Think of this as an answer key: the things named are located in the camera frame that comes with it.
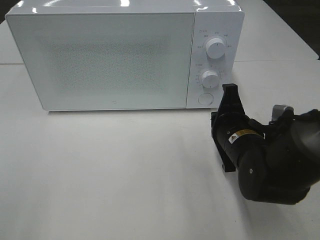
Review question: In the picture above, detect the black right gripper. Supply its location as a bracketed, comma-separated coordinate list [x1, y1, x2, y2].
[210, 83, 265, 173]

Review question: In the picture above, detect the round white door button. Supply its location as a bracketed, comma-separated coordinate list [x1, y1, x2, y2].
[198, 93, 214, 106]

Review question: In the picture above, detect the white microwave knob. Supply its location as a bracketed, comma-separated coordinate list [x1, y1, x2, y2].
[205, 36, 227, 59]
[200, 70, 220, 89]

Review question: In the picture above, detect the white microwave door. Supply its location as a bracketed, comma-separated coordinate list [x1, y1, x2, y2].
[7, 13, 194, 111]

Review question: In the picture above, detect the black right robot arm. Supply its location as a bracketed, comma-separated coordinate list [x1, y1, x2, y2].
[211, 84, 320, 205]

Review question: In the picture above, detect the white microwave oven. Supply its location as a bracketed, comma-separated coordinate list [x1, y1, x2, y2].
[5, 0, 245, 111]

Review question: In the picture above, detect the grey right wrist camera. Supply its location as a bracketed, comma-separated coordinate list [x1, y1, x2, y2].
[271, 104, 294, 122]

